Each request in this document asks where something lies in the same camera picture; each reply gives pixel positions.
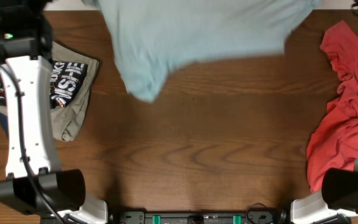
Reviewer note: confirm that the light blue t-shirt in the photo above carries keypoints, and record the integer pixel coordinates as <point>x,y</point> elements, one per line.
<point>153,38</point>

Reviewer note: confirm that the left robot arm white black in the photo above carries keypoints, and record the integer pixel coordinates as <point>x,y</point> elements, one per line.
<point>35,182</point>

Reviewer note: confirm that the beige folded garment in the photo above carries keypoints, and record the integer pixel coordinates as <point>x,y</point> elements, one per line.
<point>67,122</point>

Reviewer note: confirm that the black printed folded shirt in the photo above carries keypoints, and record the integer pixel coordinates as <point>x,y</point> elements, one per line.
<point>68,84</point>

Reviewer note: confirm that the red t-shirt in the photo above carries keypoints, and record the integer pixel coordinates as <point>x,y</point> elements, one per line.
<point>334,143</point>

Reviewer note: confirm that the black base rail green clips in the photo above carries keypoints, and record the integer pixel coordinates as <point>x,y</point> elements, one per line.
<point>255,214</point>

